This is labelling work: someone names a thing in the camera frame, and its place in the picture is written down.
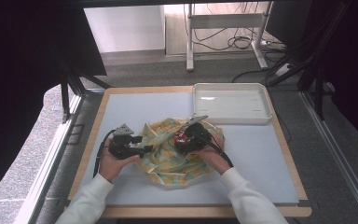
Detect black metal stand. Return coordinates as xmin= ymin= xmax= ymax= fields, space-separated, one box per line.
xmin=266 ymin=0 xmax=353 ymax=121
xmin=54 ymin=52 xmax=112 ymax=124

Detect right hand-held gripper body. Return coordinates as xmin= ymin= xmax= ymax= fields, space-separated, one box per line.
xmin=178 ymin=115 xmax=214 ymax=155

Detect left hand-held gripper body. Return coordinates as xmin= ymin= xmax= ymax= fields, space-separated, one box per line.
xmin=108 ymin=123 xmax=145 ymax=161

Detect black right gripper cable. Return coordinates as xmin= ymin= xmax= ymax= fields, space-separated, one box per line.
xmin=199 ymin=133 xmax=235 ymax=169

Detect white metal desk frame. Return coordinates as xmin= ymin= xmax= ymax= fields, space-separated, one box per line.
xmin=185 ymin=2 xmax=270 ymax=73

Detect dark curtain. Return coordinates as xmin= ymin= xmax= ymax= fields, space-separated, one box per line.
xmin=0 ymin=0 xmax=108 ymax=209
xmin=321 ymin=0 xmax=358 ymax=153

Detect white board panel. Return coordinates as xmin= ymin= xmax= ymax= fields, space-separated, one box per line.
xmin=83 ymin=5 xmax=166 ymax=54

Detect green yellow patterned cloth bag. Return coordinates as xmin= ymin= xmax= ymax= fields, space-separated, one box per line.
xmin=135 ymin=117 xmax=227 ymax=188

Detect aluminium frame rail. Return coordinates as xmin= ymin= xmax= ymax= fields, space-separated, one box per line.
xmin=298 ymin=89 xmax=358 ymax=224
xmin=13 ymin=88 xmax=106 ymax=224

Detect person's right hand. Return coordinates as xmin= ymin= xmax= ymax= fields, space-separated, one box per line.
xmin=195 ymin=132 xmax=227 ymax=175

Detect white power strip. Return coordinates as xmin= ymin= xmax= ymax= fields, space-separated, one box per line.
xmin=274 ymin=63 xmax=294 ymax=77

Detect small red patterned object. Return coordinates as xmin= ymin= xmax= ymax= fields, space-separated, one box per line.
xmin=173 ymin=130 xmax=190 ymax=147

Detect white plastic tray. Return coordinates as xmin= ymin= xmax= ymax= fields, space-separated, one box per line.
xmin=191 ymin=82 xmax=274 ymax=126

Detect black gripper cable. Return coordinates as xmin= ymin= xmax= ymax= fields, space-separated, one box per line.
xmin=91 ymin=128 xmax=117 ymax=179
xmin=199 ymin=133 xmax=235 ymax=169

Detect person's left hand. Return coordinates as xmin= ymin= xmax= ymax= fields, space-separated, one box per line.
xmin=98 ymin=138 xmax=141 ymax=183

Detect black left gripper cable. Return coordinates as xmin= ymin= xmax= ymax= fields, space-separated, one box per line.
xmin=91 ymin=128 xmax=117 ymax=179

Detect bundle of black floor cables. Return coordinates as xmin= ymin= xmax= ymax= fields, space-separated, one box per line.
xmin=192 ymin=3 xmax=288 ymax=55

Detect light blue table mat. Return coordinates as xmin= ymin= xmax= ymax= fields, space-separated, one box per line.
xmin=83 ymin=91 xmax=300 ymax=207

